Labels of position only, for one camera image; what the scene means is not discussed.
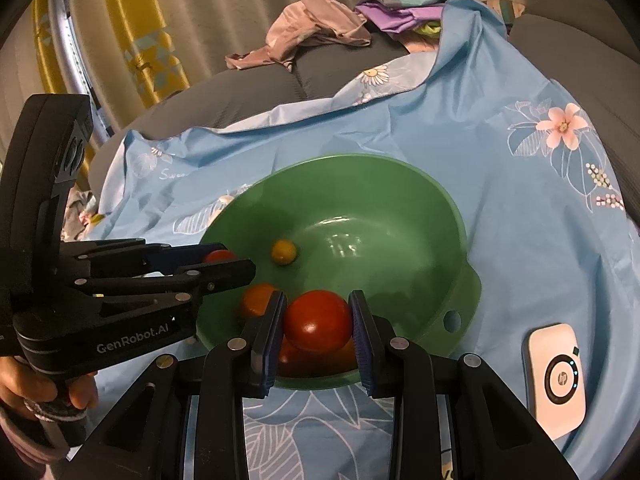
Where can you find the yellow deer print curtain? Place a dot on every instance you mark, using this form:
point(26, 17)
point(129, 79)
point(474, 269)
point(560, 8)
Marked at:
point(135, 60)

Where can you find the person's left hand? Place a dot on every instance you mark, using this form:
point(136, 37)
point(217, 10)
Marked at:
point(30, 385)

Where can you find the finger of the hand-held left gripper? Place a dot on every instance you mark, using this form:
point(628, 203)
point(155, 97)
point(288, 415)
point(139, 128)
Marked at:
point(210, 282)
point(150, 257)

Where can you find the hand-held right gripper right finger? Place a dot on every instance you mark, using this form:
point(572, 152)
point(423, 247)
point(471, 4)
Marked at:
point(362, 345)

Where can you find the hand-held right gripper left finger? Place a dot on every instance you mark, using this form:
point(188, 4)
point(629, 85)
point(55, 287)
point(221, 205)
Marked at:
point(270, 345)

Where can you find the pile of clothes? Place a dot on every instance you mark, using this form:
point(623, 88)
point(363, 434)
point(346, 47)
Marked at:
point(80, 210)

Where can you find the small yellow round fruit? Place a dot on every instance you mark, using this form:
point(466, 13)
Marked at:
point(283, 251)

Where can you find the red cherry tomato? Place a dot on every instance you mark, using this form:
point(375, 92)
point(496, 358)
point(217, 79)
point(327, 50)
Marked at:
point(315, 317)
point(220, 255)

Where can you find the yellow-green cloth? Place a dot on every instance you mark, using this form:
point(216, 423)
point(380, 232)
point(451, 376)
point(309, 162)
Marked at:
point(427, 28)

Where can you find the person's left forearm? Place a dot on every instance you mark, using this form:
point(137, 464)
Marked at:
point(20, 440)

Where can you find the silver sheer curtain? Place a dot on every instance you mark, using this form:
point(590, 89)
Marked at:
point(65, 35)

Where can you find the pink cloth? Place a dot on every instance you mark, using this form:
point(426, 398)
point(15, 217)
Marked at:
point(320, 20)

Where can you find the grey sofa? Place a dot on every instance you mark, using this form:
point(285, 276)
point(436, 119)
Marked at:
point(330, 67)

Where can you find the blue floral cloth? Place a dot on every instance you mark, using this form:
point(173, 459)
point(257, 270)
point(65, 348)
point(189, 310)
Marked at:
point(500, 240)

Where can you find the white pocket device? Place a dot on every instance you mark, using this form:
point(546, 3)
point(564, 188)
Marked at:
point(537, 350)

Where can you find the green plastic bowl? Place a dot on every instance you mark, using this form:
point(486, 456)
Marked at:
point(375, 210)

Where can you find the teal striped cloth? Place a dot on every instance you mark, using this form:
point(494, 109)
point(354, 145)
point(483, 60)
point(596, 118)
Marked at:
point(505, 10)

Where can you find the purple cloth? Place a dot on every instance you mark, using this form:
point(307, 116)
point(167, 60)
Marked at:
point(390, 15)

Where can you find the orange citrus fruit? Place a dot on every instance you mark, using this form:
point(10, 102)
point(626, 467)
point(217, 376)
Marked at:
point(300, 362)
point(257, 300)

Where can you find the grey pleated curtain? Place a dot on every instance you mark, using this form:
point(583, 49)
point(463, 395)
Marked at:
point(225, 0)

